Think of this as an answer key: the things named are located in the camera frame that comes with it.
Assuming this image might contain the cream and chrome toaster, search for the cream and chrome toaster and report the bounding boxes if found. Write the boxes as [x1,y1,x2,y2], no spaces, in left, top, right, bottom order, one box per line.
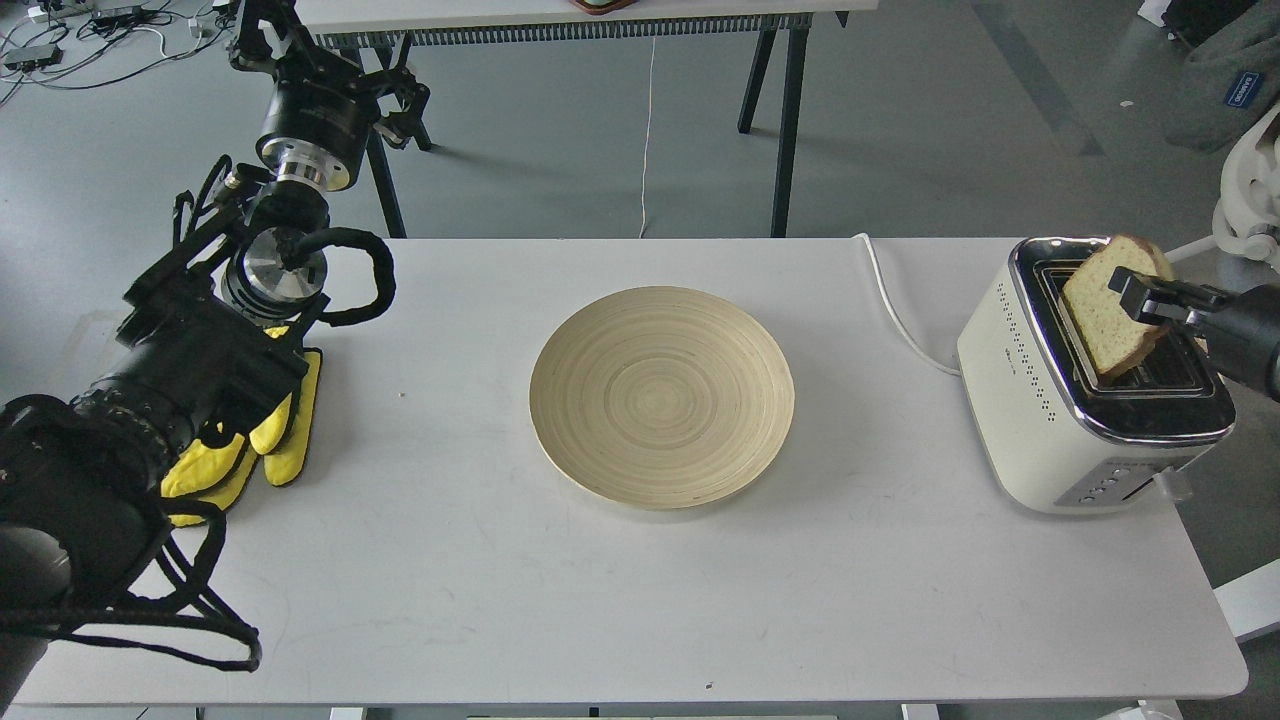
[957,237,1236,515]

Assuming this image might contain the white toaster power cord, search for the white toaster power cord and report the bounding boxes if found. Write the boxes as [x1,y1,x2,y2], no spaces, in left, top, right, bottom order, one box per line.
[852,233,963,377]

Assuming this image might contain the brown object on background table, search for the brown object on background table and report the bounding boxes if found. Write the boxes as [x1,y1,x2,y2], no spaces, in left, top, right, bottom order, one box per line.
[571,0,635,15]

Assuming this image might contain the white chair base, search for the white chair base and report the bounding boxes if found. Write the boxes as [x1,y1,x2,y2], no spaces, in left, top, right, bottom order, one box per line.
[1167,102,1279,273]

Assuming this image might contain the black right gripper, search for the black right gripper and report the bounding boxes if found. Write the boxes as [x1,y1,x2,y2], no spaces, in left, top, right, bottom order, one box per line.
[1108,266,1279,402]

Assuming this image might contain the round bamboo plate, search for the round bamboo plate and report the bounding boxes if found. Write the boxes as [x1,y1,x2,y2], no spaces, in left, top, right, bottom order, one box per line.
[527,286,796,510]

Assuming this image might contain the background table with black legs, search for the background table with black legs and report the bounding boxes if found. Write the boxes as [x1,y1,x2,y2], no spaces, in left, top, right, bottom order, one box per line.
[296,0,849,240]

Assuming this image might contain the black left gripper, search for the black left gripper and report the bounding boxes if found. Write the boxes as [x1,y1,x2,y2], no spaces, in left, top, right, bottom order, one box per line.
[228,1,433,192]

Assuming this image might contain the cables and adapters on floor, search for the cables and adapters on floor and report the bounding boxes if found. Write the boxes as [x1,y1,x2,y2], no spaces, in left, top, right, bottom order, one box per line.
[0,0,236,106]

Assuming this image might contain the slice of bread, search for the slice of bread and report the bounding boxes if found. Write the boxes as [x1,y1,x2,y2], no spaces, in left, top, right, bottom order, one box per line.
[1064,234,1175,380]

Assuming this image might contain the white hanging cable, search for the white hanging cable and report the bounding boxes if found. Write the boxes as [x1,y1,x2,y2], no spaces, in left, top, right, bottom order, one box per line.
[637,36,658,240]

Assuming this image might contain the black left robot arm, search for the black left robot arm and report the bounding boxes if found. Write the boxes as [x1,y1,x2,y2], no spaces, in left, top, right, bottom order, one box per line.
[1,1,431,706]

